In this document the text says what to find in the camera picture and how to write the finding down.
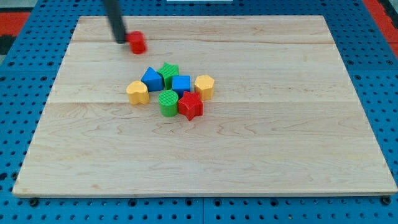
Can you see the blue triangle block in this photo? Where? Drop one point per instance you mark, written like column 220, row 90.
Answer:
column 152, row 80

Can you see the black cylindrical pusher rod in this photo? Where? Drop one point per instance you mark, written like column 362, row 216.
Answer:
column 113, row 12

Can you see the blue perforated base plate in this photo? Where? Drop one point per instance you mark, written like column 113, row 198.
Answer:
column 31, row 65

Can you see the red cylinder block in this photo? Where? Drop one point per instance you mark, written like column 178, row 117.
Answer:
column 137, row 42

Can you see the yellow hexagon block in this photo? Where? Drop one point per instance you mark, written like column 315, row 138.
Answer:
column 204, row 84

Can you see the blue cube block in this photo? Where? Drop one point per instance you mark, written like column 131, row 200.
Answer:
column 180, row 84

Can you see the yellow heart block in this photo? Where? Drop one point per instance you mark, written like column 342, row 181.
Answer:
column 138, row 93

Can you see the green cylinder block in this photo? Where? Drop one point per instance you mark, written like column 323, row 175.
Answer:
column 168, row 103

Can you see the red star block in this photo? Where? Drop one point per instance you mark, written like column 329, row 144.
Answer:
column 190, row 105

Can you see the green star block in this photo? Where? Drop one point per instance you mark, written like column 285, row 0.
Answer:
column 167, row 72

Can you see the light wooden board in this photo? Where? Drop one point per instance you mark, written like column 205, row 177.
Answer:
column 284, row 121

